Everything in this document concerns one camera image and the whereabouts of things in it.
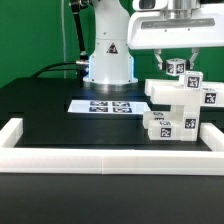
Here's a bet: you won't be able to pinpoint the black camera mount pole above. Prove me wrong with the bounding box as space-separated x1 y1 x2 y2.
68 0 90 64

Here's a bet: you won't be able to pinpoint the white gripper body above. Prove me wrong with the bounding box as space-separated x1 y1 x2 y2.
127 9 224 49

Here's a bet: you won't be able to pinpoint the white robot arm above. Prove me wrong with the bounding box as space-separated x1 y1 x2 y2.
84 0 224 89

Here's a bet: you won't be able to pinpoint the white U-shaped fence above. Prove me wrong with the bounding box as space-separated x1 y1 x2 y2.
0 118 224 176

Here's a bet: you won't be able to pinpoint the black cables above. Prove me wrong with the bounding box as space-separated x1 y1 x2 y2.
31 61 84 79

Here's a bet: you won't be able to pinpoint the white chair seat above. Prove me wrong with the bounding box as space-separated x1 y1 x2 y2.
165 105 200 141

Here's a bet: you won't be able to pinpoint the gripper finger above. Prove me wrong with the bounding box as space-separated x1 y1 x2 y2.
154 49 164 70
186 48 199 69

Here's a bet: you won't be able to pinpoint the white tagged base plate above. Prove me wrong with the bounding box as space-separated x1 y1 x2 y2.
68 100 150 115

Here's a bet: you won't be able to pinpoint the white chair back frame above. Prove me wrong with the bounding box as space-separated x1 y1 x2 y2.
145 79 224 107

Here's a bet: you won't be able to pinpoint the white hanging cable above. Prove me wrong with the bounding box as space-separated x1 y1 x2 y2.
60 0 67 80

